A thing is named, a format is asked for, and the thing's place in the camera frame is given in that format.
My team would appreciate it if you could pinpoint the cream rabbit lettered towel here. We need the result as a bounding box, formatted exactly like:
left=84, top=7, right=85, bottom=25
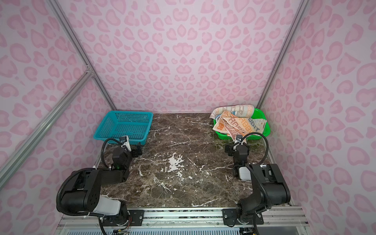
left=212, top=110, right=271, bottom=141

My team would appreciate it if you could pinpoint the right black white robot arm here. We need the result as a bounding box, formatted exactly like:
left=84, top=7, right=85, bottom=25
left=225, top=144, right=291, bottom=224

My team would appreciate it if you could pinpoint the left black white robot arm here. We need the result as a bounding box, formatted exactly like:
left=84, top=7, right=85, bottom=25
left=56, top=144, right=142, bottom=226

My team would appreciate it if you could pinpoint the teal plastic basket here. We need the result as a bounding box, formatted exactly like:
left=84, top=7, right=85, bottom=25
left=94, top=111, right=153, bottom=146

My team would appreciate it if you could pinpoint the pale pink patterned towel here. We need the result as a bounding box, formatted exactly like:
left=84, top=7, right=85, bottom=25
left=210, top=104, right=255, bottom=119

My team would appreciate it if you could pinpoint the green plastic basket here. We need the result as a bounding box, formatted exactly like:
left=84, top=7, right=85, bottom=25
left=210, top=105, right=270, bottom=141

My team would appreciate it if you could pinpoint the left diagonal aluminium strut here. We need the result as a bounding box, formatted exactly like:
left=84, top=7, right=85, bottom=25
left=1, top=70, right=93, bottom=189

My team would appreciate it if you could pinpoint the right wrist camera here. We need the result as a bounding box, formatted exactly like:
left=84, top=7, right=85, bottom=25
left=234, top=135, right=244, bottom=145

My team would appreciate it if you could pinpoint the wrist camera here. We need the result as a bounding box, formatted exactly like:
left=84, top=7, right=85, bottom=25
left=234, top=135, right=244, bottom=145
left=119, top=136, right=132, bottom=152

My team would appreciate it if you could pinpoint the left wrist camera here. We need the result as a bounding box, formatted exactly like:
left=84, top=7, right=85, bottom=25
left=119, top=136, right=132, bottom=152

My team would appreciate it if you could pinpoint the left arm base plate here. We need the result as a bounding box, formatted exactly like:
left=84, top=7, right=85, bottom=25
left=102, top=210, right=145, bottom=227

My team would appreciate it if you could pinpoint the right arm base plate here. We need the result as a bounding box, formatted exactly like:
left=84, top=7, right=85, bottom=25
left=221, top=208, right=264, bottom=227

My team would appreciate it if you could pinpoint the aluminium front rail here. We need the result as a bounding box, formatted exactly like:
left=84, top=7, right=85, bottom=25
left=55, top=205, right=312, bottom=235

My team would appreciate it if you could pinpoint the right rear aluminium post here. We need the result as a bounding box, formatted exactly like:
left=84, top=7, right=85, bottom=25
left=257, top=0, right=312, bottom=109

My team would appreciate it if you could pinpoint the aluminium post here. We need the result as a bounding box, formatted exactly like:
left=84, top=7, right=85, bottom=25
left=257, top=0, right=312, bottom=109
left=47, top=0, right=117, bottom=110

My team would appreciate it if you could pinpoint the left rear aluminium post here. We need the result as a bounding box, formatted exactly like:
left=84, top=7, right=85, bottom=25
left=47, top=0, right=117, bottom=110

